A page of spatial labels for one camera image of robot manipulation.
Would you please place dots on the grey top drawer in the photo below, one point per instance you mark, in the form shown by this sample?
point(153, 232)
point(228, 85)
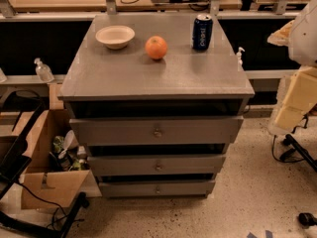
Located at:
point(142, 131)

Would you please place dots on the small white pump bottle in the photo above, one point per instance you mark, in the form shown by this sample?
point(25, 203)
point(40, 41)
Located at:
point(239, 53)

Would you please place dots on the grey drawer cabinet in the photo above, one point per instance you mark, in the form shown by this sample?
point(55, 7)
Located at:
point(127, 84)

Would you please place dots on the grey bottom drawer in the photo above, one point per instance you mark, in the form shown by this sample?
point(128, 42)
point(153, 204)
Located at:
point(160, 188)

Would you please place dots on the black stand frame left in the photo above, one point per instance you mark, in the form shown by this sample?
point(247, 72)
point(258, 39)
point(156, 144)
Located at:
point(13, 163)

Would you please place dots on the black stand leg right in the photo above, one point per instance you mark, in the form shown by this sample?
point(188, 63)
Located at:
point(303, 152)

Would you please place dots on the white bowl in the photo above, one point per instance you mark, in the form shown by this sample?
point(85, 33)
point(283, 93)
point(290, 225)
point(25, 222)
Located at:
point(115, 37)

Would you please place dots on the clear pump bottle left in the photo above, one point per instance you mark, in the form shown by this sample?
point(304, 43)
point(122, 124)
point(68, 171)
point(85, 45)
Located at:
point(43, 71)

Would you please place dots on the cardboard box with trash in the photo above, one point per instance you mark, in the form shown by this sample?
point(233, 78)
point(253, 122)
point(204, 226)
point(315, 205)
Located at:
point(46, 183)

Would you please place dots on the grey drawer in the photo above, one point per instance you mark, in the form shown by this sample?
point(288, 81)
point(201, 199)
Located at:
point(160, 188)
point(142, 131)
point(156, 165)

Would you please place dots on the blue soda can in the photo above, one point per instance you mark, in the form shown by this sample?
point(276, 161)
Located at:
point(202, 31)

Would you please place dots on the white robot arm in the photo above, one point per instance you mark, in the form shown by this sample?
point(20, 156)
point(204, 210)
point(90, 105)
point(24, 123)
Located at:
point(296, 95)

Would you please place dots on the orange fruit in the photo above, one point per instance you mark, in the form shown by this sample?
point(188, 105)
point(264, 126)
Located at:
point(156, 47)

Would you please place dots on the black caster wheel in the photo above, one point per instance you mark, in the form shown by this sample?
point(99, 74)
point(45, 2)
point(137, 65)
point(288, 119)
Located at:
point(307, 219)

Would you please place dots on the grey middle drawer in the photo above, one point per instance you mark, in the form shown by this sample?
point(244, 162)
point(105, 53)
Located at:
point(156, 165)

